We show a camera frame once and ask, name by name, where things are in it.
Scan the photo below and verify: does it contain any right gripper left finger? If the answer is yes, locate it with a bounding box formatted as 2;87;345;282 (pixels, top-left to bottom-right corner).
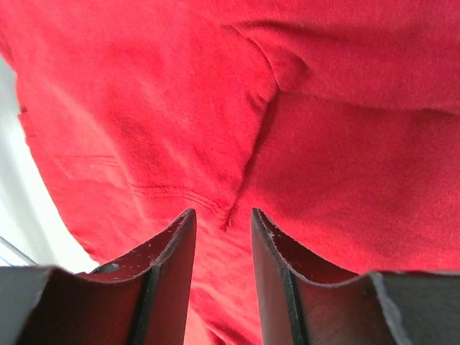
1;209;196;344

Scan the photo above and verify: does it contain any dark red t shirt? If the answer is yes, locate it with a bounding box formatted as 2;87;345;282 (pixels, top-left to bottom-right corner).
1;1;459;344

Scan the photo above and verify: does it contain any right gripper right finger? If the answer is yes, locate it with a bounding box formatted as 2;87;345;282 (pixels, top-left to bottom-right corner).
251;208;459;345

